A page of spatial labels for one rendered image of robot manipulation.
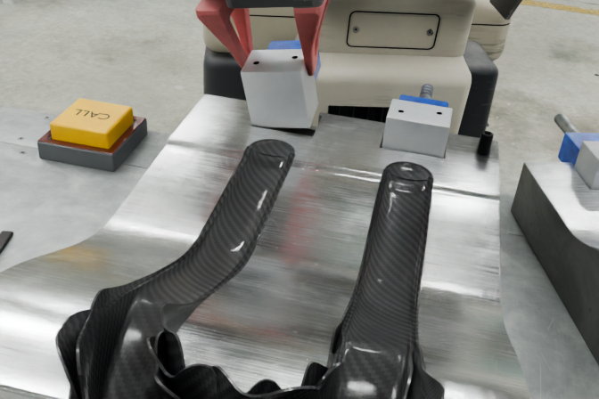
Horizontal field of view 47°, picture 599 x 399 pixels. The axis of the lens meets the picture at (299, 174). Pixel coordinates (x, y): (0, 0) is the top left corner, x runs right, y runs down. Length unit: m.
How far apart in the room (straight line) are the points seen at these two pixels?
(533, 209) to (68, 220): 0.40
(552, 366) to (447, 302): 0.13
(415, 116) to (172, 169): 0.20
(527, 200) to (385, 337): 0.31
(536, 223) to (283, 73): 0.26
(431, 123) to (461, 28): 0.43
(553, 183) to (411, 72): 0.37
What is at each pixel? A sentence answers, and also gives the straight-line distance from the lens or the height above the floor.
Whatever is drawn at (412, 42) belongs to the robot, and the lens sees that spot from 0.97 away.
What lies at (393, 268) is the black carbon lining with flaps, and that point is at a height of 0.88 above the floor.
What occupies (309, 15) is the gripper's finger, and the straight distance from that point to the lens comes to 0.51.
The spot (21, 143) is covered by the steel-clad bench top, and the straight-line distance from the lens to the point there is 0.76.
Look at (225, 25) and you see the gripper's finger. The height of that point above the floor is 0.98.
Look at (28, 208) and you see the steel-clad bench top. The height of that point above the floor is 0.80.
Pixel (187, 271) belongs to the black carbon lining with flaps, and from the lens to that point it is 0.43.
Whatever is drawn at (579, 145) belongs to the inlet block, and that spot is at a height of 0.87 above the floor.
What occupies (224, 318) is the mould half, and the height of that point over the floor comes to 0.93.
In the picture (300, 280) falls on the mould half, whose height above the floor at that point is 0.89.
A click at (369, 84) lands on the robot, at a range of 0.94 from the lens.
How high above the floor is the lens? 1.17
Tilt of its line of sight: 32 degrees down
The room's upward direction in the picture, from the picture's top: 4 degrees clockwise
